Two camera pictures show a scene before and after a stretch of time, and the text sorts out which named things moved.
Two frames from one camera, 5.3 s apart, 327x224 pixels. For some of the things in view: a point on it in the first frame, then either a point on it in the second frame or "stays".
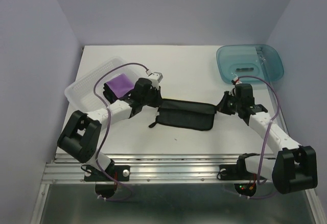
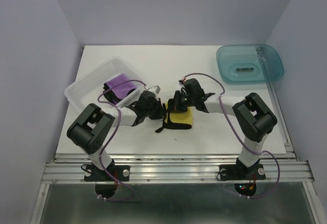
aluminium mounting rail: [150, 168] stays
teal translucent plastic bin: [263, 60] stays
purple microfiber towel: [120, 85] stays
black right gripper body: [235, 103] → [182, 101]
